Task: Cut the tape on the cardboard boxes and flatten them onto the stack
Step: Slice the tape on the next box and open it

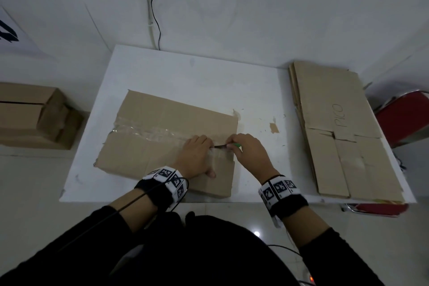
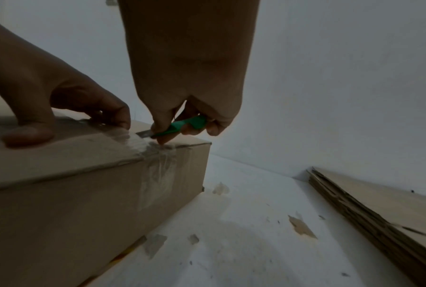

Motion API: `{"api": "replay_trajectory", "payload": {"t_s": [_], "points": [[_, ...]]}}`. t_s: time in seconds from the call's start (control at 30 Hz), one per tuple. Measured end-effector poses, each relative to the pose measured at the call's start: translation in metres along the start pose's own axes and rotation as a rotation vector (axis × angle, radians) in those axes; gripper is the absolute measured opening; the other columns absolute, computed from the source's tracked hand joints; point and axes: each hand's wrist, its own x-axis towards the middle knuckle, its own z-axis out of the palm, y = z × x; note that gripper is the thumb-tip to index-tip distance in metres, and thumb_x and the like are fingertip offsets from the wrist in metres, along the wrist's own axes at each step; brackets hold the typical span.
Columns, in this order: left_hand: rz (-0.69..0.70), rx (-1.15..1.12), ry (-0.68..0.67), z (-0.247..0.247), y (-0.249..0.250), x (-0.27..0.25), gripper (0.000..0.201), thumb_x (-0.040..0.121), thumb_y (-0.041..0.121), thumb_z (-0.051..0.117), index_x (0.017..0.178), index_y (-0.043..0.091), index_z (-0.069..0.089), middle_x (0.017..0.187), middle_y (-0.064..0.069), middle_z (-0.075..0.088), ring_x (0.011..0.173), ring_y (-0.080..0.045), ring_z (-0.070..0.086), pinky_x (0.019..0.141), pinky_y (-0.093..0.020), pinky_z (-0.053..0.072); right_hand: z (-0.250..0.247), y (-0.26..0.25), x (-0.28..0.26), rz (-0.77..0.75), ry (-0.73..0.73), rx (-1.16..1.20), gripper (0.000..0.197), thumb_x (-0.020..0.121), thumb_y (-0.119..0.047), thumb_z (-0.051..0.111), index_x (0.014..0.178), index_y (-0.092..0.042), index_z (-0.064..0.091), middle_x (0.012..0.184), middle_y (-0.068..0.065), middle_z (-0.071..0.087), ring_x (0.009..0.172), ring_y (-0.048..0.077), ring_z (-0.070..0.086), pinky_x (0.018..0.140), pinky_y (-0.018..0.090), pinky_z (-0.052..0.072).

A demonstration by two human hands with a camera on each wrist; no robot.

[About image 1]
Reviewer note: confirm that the person's left hand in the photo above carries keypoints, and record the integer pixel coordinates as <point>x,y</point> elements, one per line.
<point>196,158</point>

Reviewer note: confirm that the person's right hand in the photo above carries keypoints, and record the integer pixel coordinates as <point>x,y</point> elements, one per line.
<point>254,158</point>

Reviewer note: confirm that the stack of boxes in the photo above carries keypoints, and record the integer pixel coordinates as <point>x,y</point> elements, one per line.
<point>150,111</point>

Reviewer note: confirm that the person's left forearm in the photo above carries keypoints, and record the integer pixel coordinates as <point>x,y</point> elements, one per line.
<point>137,205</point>

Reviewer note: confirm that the person's right forearm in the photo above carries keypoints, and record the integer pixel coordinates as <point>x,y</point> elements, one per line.
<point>305,225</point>

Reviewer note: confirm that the person's black trouser legs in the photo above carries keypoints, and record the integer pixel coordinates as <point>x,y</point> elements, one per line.
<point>207,255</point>

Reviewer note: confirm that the brown tape scrap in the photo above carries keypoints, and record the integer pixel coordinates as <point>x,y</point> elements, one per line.
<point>274,127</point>

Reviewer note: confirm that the clear tape scrap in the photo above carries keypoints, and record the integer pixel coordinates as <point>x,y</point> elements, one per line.
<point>236,114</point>

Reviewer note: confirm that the white table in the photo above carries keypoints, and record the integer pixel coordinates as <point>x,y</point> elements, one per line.
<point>201,68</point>

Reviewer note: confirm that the white connector with red light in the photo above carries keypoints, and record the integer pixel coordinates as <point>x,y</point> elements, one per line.
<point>311,277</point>

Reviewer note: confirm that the red chair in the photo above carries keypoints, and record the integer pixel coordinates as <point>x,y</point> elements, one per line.
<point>405,118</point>

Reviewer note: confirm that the white recycling symbol sign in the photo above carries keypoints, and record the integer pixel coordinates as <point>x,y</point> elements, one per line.
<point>23,41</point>

